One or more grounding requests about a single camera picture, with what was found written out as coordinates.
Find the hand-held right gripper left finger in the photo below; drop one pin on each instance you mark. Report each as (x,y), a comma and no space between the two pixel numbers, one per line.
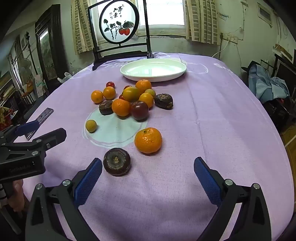
(89,183)

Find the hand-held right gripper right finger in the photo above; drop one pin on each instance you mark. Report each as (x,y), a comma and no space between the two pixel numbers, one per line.
(205,178)

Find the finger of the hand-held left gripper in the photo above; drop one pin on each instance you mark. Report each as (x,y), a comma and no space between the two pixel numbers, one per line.
(27,127)
(53,136)

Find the yellow-green kumquat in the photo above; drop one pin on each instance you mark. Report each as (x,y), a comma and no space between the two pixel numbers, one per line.
(91,125)

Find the small orange tangerine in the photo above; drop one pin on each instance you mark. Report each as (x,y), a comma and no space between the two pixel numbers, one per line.
(97,96)
(109,92)
(146,100)

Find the dark purple tomato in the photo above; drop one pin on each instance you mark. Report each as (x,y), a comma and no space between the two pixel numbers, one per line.
(140,110)

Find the white plate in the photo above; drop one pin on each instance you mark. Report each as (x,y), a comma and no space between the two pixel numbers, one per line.
(152,69)

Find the person's left hand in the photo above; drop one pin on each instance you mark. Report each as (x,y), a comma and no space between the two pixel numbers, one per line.
(16,194)

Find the grey smartphone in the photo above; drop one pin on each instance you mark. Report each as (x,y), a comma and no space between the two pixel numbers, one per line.
(45,114)

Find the purple tablecloth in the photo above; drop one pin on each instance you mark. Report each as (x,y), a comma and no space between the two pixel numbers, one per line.
(208,129)

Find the standing fan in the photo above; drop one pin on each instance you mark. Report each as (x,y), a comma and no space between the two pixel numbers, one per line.
(25,67)

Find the clear plastic bag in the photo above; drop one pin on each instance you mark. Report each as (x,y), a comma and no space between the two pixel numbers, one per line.
(66,77)

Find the large orange mandarin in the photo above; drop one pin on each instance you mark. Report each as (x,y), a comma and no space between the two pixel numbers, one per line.
(148,140)

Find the dark wooden framed mirror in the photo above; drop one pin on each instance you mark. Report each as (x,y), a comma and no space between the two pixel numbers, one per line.
(47,51)

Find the small yellowish tangerine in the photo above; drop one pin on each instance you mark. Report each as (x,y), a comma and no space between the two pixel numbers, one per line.
(151,92)

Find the checked curtain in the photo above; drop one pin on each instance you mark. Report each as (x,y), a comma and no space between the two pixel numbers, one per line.
(81,27)
(203,20)

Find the blue clothes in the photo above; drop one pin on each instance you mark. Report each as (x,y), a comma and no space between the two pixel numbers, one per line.
(266,83)

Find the dark cloth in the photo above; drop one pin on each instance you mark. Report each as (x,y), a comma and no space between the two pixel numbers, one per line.
(248,68)

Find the round painted table screen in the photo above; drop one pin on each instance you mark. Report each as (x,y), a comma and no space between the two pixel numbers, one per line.
(119,20)

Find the white power strip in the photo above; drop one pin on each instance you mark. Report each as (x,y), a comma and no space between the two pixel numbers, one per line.
(230,39)

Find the window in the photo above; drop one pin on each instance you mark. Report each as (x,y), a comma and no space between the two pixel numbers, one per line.
(166,16)

